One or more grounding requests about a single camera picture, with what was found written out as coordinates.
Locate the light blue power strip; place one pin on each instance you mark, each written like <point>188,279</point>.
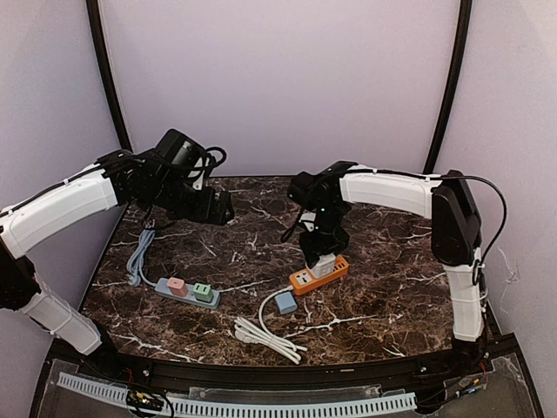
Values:
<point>162,289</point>

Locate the black right corner post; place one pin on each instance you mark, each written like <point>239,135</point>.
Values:
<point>453,75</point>

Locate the light blue charger plug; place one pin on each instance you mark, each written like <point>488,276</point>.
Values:
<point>286,303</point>

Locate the white slotted cable duct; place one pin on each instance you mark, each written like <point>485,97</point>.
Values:
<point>225,403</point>

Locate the green charger plug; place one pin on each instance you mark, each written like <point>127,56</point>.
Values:
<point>203,292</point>

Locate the orange power strip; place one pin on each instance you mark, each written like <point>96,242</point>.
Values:
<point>302,281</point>

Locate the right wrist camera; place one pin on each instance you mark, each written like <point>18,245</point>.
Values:
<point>307,221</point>

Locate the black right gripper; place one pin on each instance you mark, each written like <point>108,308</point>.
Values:
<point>325,246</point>

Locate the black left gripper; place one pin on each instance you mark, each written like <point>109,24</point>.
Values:
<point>222,209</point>

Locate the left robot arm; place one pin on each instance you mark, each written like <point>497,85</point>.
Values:
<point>170,176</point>

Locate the black corner post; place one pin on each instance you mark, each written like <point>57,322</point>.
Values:
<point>453,75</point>
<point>105,72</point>

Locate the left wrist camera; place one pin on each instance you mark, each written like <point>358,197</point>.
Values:
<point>196,176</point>

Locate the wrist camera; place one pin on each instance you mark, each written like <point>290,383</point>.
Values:
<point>307,221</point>
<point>196,176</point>

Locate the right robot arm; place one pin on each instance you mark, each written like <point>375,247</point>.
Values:
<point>324,199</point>

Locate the white cube socket adapter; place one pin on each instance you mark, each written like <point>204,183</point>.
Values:
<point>323,267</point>

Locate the black front frame rail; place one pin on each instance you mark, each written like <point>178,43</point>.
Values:
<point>408,372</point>

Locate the pink charger plug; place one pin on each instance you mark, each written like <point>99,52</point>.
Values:
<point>177,287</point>

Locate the black left corner post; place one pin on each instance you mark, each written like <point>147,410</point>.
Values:
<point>105,72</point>

